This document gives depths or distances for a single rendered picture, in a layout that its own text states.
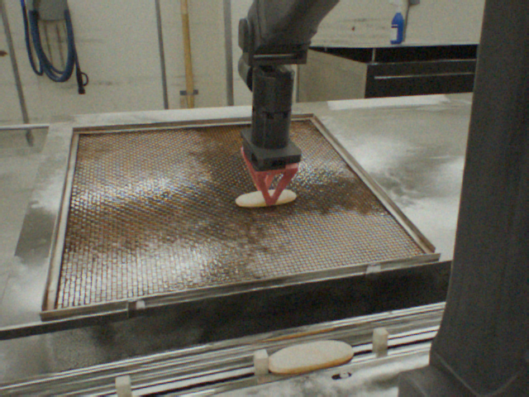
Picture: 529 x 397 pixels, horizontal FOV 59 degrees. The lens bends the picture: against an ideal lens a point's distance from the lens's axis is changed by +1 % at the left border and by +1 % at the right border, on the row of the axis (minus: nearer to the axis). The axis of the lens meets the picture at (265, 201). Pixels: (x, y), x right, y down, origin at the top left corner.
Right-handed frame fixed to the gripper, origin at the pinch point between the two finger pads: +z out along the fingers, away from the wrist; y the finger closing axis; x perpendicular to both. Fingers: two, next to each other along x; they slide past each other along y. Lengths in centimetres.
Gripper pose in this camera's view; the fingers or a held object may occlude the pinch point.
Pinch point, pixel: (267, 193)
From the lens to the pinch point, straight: 73.8
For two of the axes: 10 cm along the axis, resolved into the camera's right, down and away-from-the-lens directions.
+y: 3.1, 5.3, -7.9
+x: 9.5, -1.3, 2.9
